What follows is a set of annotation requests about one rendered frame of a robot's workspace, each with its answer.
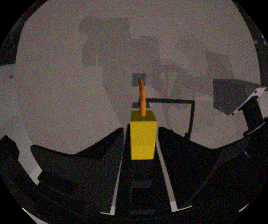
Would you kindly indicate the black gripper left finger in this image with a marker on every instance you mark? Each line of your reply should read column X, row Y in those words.
column 95, row 168

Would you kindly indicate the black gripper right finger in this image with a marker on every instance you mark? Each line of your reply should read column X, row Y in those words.
column 191, row 165

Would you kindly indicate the black cord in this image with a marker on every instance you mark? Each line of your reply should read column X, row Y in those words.
column 179, row 101

